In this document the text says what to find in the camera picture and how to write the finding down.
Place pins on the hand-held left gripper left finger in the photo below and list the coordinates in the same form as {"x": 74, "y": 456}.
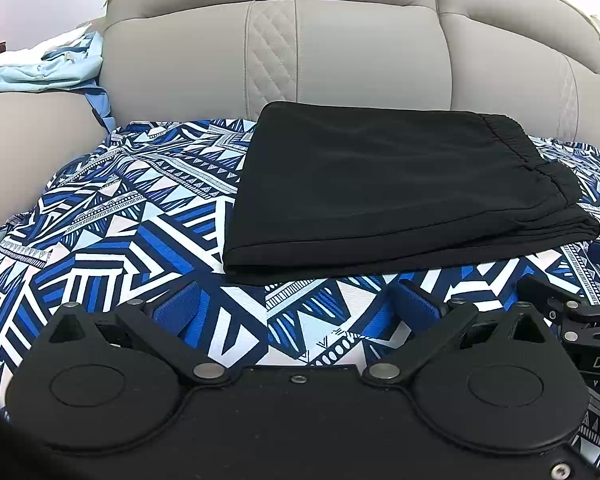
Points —
{"x": 180, "y": 306}

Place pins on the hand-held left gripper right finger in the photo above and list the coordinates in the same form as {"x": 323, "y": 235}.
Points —
{"x": 412, "y": 305}

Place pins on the black pants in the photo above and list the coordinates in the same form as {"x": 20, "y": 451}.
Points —
{"x": 380, "y": 195}

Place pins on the blue geometric printed blanket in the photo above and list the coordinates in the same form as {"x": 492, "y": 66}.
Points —
{"x": 130, "y": 240}

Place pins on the beige leather sofa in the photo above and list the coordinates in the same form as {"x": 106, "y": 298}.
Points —
{"x": 355, "y": 50}

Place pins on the light blue cloth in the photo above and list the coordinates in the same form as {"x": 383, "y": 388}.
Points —
{"x": 55, "y": 72}

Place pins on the white cloth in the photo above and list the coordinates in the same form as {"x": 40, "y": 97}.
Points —
{"x": 20, "y": 57}

